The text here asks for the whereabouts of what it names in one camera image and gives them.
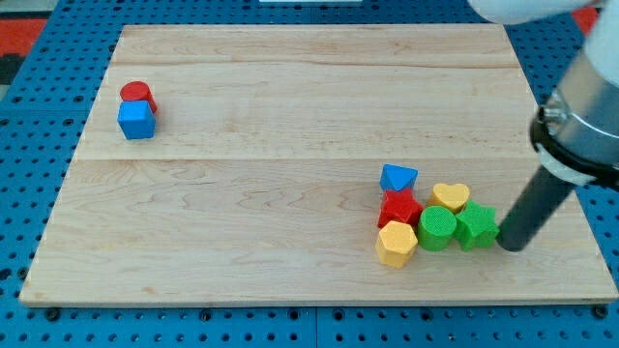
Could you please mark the yellow heart block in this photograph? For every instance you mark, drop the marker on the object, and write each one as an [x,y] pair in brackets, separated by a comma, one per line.
[452,197]

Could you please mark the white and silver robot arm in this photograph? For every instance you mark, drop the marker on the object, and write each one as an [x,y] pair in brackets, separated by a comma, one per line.
[576,131]

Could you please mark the wooden board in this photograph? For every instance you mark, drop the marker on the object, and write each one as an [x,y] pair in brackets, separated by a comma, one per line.
[261,187]

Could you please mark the blue triangle block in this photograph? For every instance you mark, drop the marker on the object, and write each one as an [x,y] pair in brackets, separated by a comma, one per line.
[395,177]

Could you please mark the red star block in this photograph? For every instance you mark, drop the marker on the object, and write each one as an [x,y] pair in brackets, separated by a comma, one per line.
[400,206]

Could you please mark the yellow hexagon block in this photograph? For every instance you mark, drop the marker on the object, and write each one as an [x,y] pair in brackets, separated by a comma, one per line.
[396,243]

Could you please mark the green cylinder block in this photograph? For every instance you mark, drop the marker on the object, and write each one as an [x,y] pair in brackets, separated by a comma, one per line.
[436,228]

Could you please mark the green star block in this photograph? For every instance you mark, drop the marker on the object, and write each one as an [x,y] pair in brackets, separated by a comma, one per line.
[476,226]

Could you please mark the blue cube block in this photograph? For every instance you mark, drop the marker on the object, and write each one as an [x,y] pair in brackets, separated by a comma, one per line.
[136,120]

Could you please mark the red cylinder block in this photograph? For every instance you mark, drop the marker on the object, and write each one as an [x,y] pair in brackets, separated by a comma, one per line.
[138,91]

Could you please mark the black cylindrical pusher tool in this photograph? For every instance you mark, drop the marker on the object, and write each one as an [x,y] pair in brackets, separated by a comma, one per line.
[542,196]

